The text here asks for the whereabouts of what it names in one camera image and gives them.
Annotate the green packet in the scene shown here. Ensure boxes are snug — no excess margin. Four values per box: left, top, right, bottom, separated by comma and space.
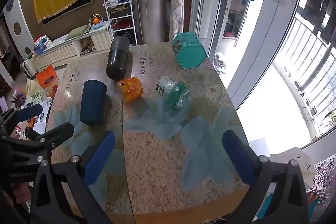
28, 88, 44, 105

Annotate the orange cardboard box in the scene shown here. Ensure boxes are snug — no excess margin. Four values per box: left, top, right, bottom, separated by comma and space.
35, 65, 59, 89

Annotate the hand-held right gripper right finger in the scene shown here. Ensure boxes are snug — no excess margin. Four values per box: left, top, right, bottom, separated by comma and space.
222, 130, 311, 224

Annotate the small white figurine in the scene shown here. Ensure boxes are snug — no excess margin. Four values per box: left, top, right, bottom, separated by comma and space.
213, 53, 227, 75

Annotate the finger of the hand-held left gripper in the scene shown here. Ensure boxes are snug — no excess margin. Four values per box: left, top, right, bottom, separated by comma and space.
24, 122, 75, 148
0, 104, 43, 136

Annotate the fruit bowl with oranges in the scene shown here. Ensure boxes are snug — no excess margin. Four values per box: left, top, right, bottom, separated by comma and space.
89, 14, 104, 30

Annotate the teal hexagonal tin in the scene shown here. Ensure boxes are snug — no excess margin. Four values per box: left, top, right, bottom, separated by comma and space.
171, 32, 208, 69

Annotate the balcony railing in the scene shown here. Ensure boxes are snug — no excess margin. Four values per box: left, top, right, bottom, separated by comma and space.
272, 14, 336, 140

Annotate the white suitcase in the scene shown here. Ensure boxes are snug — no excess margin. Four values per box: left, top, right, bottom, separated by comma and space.
20, 52, 40, 79

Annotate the white cardboard box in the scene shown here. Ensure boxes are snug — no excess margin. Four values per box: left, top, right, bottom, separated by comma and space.
248, 137, 317, 182

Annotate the dark blue cup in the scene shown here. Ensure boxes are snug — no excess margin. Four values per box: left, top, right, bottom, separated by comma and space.
79, 80, 109, 125

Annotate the orange plastic-wrapped snack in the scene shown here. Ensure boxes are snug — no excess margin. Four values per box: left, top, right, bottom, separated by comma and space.
117, 77, 144, 105

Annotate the blue tissue box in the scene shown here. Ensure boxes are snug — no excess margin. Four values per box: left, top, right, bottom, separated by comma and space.
34, 35, 53, 54

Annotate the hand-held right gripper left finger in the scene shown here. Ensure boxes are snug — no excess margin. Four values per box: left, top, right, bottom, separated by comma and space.
30, 131, 116, 224

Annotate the green clear glass cup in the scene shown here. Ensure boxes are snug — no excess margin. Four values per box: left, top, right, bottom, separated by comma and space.
155, 76, 192, 109

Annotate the white tufted cabinet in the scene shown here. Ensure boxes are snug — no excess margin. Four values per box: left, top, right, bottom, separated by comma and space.
31, 23, 114, 71

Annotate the white wire shelf rack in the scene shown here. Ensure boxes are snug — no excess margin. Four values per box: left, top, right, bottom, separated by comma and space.
103, 0, 138, 46

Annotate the green cushion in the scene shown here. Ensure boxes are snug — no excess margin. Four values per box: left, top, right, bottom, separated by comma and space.
65, 25, 91, 40

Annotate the black cup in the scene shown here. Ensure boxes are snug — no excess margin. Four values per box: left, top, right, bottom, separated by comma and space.
106, 35, 130, 81

